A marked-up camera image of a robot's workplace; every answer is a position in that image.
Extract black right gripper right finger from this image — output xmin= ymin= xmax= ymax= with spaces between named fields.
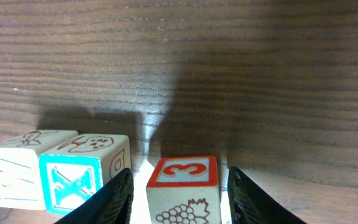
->
xmin=227 ymin=166 xmax=305 ymax=224

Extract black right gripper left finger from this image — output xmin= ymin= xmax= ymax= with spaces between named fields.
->
xmin=55 ymin=168 xmax=134 ymax=224

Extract green sided wooden block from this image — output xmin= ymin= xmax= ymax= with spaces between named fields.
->
xmin=146 ymin=156 xmax=222 ymax=224

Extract yellow M wooden block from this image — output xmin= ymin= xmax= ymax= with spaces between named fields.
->
xmin=0 ymin=129 xmax=78 ymax=210

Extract blue X wooden block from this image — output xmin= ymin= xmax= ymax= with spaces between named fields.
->
xmin=39 ymin=134 xmax=131 ymax=215

